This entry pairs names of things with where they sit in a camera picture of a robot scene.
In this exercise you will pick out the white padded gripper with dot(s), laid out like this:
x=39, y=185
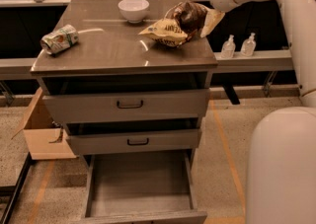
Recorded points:
x=215, y=16

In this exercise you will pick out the brown and yellow chip bag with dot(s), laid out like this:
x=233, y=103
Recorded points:
x=178, y=25

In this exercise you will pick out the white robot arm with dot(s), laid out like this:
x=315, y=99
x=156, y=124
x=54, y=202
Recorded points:
x=281, y=176

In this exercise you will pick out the grey top drawer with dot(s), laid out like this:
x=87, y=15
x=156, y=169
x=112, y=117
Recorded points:
x=127, y=106

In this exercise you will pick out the grey drawer cabinet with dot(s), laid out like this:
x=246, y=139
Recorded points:
x=112, y=57

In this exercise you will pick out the grey middle drawer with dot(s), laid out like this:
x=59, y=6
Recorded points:
x=134, y=142

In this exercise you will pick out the grey open bottom drawer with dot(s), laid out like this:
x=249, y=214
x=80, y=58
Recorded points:
x=141, y=188

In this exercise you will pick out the left clear sanitizer bottle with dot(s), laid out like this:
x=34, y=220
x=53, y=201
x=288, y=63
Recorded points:
x=228, y=48

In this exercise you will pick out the clear sanitizer bottle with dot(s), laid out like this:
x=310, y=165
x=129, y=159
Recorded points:
x=228, y=48
x=248, y=45

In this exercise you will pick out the right clear sanitizer bottle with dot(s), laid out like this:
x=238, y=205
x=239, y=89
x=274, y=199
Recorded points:
x=248, y=45

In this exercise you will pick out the white bowl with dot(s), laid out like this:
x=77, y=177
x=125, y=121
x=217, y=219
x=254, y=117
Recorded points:
x=134, y=11

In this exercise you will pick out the crushed green soda can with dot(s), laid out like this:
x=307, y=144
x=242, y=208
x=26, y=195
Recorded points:
x=59, y=40

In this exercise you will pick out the open cardboard box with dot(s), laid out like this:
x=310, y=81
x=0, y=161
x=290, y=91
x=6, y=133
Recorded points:
x=45, y=140

